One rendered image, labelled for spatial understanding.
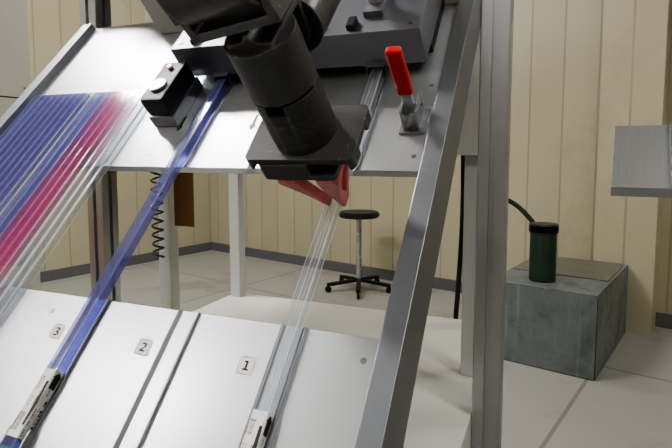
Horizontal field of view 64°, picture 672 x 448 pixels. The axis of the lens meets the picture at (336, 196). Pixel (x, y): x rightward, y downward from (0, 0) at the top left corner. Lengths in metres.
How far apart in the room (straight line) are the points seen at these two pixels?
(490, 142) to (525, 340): 2.02
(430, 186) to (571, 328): 2.18
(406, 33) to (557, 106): 3.02
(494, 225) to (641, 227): 2.58
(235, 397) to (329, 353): 0.08
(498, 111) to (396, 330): 0.42
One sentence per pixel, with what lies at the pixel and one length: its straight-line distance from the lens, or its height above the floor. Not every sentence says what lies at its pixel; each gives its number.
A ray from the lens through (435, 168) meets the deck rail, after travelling 0.52.
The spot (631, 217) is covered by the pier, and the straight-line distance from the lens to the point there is 3.34.
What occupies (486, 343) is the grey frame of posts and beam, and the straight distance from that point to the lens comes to 0.83.
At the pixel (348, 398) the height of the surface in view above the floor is 0.82.
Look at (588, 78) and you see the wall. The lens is 3.59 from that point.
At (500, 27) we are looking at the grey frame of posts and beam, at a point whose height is 1.17.
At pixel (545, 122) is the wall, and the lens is 3.63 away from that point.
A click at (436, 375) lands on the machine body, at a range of 0.99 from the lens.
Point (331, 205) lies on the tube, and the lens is 0.52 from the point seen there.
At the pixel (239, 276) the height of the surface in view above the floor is 0.68.
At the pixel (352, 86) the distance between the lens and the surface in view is 0.67.
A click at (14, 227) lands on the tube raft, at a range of 0.75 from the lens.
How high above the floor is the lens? 1.01
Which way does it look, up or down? 5 degrees down
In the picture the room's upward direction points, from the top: straight up
